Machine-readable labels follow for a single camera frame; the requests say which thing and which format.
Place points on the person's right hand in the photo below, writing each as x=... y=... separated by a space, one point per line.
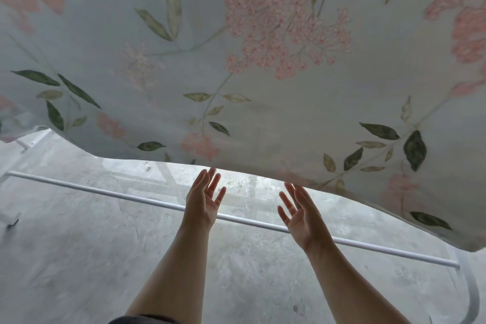
x=307 y=225

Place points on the person's right forearm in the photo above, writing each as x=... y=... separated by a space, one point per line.
x=349 y=289

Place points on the person's dark left sleeve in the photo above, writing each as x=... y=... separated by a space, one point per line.
x=140 y=320

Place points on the person's left forearm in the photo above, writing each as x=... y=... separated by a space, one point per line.
x=174 y=282

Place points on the person's left hand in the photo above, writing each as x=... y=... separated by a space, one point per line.
x=201 y=210

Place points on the floral light blue bedsheet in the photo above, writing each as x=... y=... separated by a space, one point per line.
x=265 y=107

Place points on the white metal drying rack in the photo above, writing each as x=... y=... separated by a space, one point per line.
x=114 y=194

